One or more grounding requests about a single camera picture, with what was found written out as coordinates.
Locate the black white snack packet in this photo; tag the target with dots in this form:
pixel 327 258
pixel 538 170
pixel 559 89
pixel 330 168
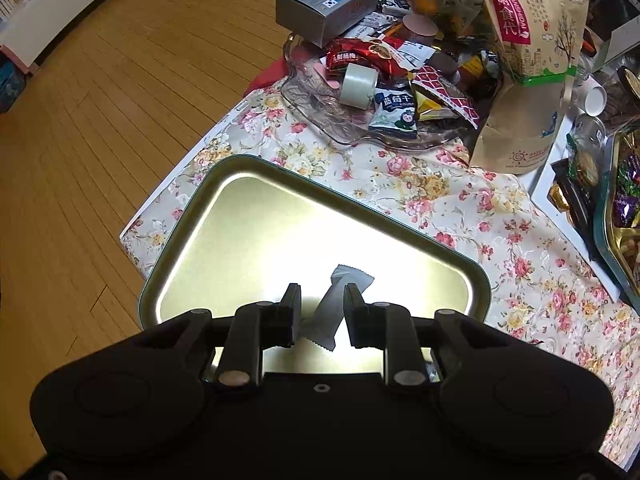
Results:
pixel 395 5

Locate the grey cardboard box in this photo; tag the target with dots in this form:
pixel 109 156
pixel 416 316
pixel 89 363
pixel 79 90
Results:
pixel 325 0

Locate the red black snack packet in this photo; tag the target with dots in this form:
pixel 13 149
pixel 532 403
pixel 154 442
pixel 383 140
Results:
pixel 347 57

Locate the teal tin with gold inside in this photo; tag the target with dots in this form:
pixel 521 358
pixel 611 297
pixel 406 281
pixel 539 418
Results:
pixel 615 255

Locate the white board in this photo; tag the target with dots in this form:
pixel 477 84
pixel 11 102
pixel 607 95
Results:
pixel 550 170

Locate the gold tin tray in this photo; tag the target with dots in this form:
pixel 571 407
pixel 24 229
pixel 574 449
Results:
pixel 250 240

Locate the white cabinet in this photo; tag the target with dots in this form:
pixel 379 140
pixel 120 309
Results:
pixel 50 5

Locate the white blue snack packet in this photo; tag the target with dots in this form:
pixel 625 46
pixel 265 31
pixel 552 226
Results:
pixel 397 110

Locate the yellow snack packet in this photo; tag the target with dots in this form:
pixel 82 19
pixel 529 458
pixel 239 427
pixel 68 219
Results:
pixel 431 107

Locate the kraft paper bag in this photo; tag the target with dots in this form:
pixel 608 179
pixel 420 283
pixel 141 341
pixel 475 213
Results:
pixel 530 60

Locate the red cloth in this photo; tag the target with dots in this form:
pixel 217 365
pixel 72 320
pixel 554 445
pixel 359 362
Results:
pixel 265 77

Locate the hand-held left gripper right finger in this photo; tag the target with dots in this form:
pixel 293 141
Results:
pixel 351 306

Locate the dark red snack packet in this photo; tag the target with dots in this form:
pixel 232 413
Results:
pixel 390 55

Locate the purple wrapped candy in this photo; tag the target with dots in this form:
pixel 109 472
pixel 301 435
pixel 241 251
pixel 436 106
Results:
pixel 627 195

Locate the silver snack packet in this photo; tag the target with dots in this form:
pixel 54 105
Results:
pixel 330 310

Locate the floral tablecloth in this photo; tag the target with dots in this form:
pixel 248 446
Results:
pixel 450 220

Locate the red white patterned packet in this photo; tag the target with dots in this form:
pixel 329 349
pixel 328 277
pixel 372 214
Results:
pixel 445 92

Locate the clear glass dish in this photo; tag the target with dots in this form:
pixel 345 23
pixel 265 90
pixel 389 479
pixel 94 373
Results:
pixel 320 110

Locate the pink lidded cup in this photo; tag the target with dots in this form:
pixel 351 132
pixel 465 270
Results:
pixel 419 25

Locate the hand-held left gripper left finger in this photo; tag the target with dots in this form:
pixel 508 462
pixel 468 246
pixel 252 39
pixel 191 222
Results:
pixel 294 306

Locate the clear glass jar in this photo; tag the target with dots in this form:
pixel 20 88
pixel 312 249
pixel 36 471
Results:
pixel 587 132

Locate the gold wrapped candy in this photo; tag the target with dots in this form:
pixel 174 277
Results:
pixel 559 197

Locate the white paper box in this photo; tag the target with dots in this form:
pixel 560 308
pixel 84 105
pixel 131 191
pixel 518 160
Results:
pixel 625 40

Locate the clear cookie packet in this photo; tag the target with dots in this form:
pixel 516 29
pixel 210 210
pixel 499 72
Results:
pixel 585 167

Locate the blue storage box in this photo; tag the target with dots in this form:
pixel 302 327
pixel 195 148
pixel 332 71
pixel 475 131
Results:
pixel 10 85

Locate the clear tape roll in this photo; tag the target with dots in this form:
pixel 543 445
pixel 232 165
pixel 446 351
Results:
pixel 357 85

